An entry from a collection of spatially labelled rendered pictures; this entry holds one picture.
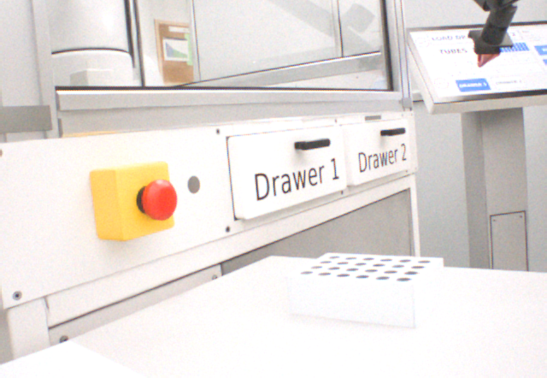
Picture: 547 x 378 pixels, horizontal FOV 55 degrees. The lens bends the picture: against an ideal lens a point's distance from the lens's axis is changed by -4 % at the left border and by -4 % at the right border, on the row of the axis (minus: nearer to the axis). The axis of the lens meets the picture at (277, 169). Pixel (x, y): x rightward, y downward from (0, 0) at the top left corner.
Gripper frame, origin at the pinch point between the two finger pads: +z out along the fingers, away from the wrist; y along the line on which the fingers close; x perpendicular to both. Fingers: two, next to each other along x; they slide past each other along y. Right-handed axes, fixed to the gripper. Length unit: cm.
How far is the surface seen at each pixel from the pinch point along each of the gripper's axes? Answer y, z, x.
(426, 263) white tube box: 53, -52, 76
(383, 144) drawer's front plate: 38, -12, 33
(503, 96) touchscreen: -7.5, 7.3, 5.7
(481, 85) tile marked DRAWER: -2.7, 7.3, 1.0
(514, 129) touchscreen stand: -16.3, 21.8, 6.4
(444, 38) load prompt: 1.3, 7.6, -19.1
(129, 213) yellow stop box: 80, -51, 67
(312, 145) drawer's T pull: 57, -34, 48
